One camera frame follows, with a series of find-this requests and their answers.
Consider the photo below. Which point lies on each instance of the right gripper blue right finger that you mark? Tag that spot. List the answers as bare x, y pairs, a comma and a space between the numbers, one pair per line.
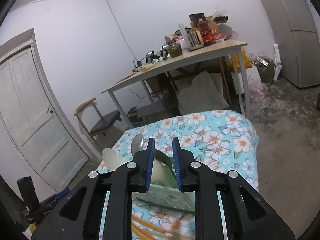
176, 150

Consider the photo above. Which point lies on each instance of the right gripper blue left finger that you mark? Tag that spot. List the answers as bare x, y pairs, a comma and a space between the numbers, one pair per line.
148, 171

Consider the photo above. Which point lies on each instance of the beige plastic ladle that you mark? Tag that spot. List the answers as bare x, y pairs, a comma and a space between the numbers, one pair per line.
158, 175

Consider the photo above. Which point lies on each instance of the translucent white rice paddle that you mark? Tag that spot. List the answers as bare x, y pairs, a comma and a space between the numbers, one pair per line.
112, 159

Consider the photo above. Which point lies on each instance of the wooden chopstick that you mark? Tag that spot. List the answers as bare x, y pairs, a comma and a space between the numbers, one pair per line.
145, 234
157, 228

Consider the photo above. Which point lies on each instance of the green perforated utensil holder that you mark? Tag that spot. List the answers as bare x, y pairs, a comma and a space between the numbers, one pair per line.
168, 195

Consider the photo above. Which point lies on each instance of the white sack under desk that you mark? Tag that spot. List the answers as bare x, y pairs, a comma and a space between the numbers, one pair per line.
203, 92

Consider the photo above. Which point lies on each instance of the long wooden desk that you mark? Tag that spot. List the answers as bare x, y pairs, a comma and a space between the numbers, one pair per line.
220, 49

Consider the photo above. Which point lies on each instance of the wooden chair black seat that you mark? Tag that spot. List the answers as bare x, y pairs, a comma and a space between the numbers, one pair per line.
104, 124

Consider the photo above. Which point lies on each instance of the jar of green pickles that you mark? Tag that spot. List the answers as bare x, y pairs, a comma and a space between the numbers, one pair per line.
174, 49

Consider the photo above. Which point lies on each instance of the yellow plastic bag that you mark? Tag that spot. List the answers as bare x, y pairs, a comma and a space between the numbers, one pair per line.
246, 59

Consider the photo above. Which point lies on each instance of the red drink bottle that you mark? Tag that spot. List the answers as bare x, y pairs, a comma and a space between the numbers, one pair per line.
204, 31

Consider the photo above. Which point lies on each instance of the white panel door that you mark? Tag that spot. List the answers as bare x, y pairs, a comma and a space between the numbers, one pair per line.
33, 125

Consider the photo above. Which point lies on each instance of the grey refrigerator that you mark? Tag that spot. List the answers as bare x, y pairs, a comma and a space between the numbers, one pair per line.
297, 39

